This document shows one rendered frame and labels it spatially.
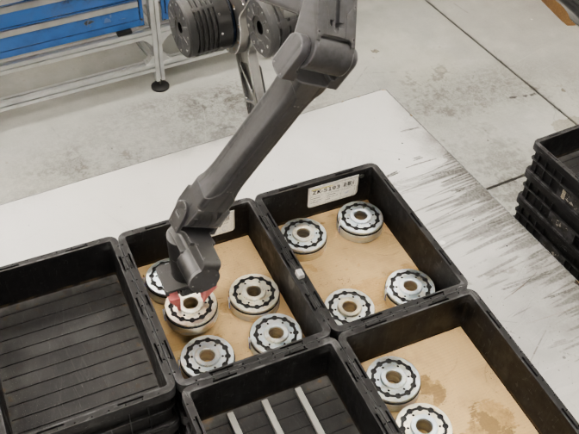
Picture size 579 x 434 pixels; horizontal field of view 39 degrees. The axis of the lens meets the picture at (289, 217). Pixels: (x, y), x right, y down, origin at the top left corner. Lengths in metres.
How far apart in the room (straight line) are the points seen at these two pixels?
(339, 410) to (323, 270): 0.34
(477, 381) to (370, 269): 0.33
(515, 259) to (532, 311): 0.16
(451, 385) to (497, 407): 0.09
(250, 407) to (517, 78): 2.65
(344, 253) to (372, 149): 0.54
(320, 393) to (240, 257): 0.38
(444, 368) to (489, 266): 0.44
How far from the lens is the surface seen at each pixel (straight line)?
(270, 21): 1.83
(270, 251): 1.68
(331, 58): 1.18
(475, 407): 1.58
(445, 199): 2.12
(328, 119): 2.32
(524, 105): 3.72
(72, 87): 3.48
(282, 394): 1.54
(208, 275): 1.38
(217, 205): 1.36
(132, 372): 1.59
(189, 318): 1.57
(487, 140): 3.48
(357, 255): 1.77
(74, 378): 1.60
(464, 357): 1.64
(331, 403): 1.54
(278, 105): 1.22
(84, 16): 3.35
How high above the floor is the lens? 2.13
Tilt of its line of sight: 45 degrees down
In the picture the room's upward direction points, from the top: 2 degrees clockwise
